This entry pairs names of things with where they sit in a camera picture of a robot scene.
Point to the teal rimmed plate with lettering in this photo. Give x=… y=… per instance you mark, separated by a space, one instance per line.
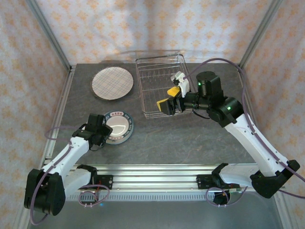
x=124 y=126

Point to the pink plaid pattern plate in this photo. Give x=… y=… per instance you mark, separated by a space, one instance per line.
x=112 y=83

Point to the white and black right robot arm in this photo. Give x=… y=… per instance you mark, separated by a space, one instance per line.
x=257 y=143

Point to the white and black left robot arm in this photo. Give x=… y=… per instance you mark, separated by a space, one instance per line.
x=66 y=152

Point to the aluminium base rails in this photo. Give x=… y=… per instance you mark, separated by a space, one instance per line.
x=155 y=177

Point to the small green circuit board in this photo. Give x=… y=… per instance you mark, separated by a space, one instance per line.
x=238 y=190

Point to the aluminium side rail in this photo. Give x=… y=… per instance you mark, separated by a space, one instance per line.
x=59 y=112

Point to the aluminium frame post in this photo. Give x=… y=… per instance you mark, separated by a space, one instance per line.
x=263 y=23
x=48 y=31

